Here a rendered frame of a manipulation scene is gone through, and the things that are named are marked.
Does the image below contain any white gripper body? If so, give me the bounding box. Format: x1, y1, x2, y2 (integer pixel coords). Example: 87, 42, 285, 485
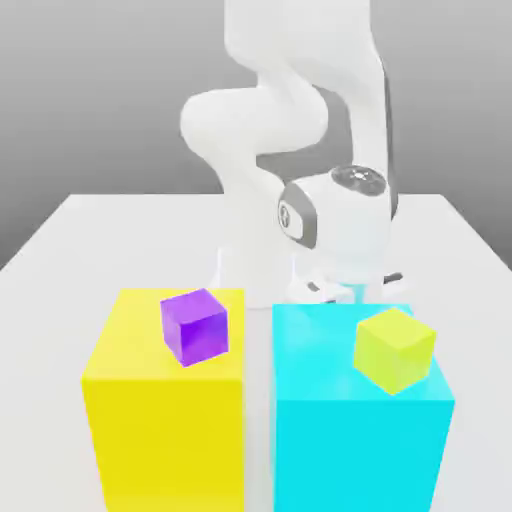
289, 270, 405, 305

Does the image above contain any small lime cube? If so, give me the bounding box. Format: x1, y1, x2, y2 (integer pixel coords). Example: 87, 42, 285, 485
352, 306, 438, 396

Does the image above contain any small purple cube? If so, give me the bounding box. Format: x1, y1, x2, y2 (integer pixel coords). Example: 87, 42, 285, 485
159, 287, 230, 368

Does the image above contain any large cyan box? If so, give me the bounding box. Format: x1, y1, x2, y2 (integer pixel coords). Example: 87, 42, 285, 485
271, 302, 456, 512

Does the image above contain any large yellow box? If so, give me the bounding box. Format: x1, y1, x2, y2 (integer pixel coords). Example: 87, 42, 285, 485
80, 287, 246, 512

